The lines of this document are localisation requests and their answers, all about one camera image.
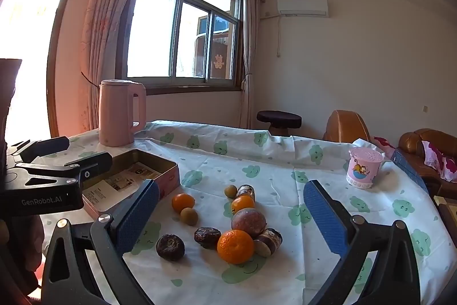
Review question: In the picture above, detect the small orange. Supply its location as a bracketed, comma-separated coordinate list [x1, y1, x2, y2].
[172, 193, 195, 213]
[231, 195, 255, 214]

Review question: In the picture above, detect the pink floral cloth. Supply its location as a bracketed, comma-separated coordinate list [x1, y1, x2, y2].
[371, 136, 396, 159]

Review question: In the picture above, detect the pink electric kettle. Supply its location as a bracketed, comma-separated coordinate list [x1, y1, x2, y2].
[98, 79, 147, 147]

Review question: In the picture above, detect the purple passion fruit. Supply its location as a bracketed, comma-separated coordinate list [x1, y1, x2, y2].
[230, 207, 267, 239]

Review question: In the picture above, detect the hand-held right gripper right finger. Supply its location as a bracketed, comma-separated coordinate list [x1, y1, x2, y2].
[303, 179, 422, 305]

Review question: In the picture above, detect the air conditioner pipe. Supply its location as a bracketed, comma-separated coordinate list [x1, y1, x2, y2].
[260, 10, 283, 59]

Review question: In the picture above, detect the pink metal tin box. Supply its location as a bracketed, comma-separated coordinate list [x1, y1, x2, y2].
[82, 148, 180, 222]

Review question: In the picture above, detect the brown leather sofa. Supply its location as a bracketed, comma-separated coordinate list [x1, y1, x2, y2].
[398, 128, 457, 198]

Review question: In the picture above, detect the dark wrinkled date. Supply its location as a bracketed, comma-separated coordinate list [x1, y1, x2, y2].
[194, 227, 222, 249]

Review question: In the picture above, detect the small jar cork lid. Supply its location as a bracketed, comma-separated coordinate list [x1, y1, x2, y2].
[253, 228, 283, 258]

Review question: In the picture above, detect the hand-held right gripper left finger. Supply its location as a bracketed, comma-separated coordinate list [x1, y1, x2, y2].
[41, 179, 160, 305]

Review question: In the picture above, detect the pink cartoon cup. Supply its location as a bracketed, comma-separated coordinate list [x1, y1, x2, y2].
[346, 147, 385, 189]

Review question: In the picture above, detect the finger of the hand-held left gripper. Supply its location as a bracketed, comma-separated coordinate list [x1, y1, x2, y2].
[14, 152, 113, 192]
[7, 136, 71, 164]

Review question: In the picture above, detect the floral pillow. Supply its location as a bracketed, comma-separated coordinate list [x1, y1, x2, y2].
[421, 140, 457, 182]

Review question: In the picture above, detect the large orange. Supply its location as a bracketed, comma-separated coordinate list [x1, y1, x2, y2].
[217, 229, 255, 264]

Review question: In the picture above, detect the curtain tieback cord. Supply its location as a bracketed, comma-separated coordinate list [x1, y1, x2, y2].
[80, 70, 100, 88]

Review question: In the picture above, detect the wide pink curtain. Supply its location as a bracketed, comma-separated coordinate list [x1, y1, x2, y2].
[80, 0, 158, 132]

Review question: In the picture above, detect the round dark dried fruit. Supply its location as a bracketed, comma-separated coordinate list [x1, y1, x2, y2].
[156, 234, 185, 261]

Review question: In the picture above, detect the sliding glass window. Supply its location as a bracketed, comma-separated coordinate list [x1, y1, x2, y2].
[118, 0, 245, 91]

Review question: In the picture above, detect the white air conditioner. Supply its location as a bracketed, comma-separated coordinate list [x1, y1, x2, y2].
[277, 0, 329, 18]

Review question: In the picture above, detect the blue checked box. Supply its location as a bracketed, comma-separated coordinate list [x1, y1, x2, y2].
[391, 148, 429, 195]

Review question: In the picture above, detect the printed paper leaflet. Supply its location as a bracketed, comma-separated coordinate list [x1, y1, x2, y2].
[86, 162, 160, 213]

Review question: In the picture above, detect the brown leather armchair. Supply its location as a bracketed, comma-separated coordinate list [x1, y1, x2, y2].
[323, 109, 374, 145]

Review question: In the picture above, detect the narrow pink curtain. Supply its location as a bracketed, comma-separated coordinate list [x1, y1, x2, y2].
[239, 0, 266, 130]

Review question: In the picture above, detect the white cloud-print tablecloth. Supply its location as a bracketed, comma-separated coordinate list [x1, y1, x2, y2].
[7, 119, 447, 305]

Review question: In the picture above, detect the person's left forearm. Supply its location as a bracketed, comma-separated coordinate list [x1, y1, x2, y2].
[0, 216, 45, 293]

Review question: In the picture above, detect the dark round stool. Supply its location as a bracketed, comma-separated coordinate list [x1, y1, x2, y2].
[257, 110, 302, 137]

